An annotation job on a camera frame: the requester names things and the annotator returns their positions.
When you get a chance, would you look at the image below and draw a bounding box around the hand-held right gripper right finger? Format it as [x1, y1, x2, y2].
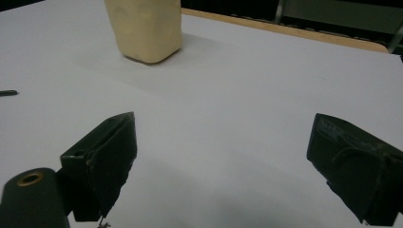
[306, 112, 403, 227]

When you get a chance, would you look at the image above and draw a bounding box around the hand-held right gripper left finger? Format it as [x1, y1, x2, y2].
[56, 111, 139, 222]

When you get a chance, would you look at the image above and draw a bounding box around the cream square pen holder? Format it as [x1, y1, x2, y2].
[104, 0, 183, 65]

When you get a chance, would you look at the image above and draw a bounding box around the white table mat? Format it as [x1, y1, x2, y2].
[0, 0, 403, 228]

